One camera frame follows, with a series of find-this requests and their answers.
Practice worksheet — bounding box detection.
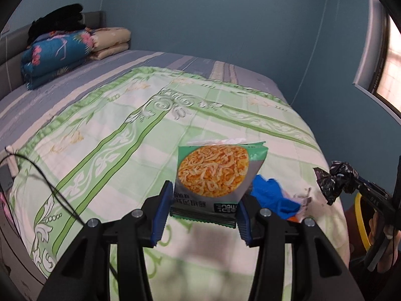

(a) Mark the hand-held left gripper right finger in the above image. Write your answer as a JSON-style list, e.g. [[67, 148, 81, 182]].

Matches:
[[236, 194, 365, 301]]

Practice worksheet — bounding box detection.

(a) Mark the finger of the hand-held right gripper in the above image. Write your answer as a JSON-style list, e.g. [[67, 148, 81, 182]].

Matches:
[[355, 176, 381, 195]]

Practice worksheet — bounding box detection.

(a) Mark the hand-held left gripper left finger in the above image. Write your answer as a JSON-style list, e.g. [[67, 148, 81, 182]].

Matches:
[[37, 180, 174, 301]]

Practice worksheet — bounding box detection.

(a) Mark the yellow rimmed trash bin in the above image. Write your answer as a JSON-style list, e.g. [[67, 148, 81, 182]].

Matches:
[[353, 191, 372, 253]]

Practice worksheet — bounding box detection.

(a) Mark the black plastic bag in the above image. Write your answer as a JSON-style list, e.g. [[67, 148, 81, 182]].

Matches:
[[313, 161, 359, 206]]

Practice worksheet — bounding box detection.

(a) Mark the green noodle snack packet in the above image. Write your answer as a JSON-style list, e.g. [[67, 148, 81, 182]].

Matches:
[[169, 141, 269, 229]]

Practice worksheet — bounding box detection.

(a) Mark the person's right hand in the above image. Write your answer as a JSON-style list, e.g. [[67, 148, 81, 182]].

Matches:
[[368, 215, 401, 273]]

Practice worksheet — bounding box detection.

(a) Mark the white crumpled plastic bag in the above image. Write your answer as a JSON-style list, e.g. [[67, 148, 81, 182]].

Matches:
[[283, 188, 314, 223]]

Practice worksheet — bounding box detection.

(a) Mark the green floral blanket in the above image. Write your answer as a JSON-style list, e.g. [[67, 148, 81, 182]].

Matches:
[[5, 66, 350, 301]]

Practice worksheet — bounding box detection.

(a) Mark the brown framed window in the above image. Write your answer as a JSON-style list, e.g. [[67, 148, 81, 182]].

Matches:
[[352, 0, 401, 120]]

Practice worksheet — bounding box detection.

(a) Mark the white power strip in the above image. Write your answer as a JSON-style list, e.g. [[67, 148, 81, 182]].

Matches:
[[5, 146, 19, 176]]

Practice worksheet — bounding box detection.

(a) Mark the black power adapter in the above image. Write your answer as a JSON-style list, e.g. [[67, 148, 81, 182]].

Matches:
[[0, 165, 13, 192]]

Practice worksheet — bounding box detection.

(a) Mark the beige folded quilt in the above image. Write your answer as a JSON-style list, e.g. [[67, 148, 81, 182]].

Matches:
[[86, 27, 131, 60]]

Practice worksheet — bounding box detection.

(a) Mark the blue floral folded quilt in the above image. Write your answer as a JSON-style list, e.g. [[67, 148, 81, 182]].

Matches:
[[20, 30, 96, 90]]

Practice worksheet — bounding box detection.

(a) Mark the grey bed headboard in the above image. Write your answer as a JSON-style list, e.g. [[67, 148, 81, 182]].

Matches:
[[0, 11, 105, 93]]

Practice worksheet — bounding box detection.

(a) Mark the black folded clothing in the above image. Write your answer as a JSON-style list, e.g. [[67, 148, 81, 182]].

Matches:
[[28, 4, 86, 46]]

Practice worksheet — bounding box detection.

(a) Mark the black cable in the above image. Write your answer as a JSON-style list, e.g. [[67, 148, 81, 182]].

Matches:
[[0, 154, 120, 276]]

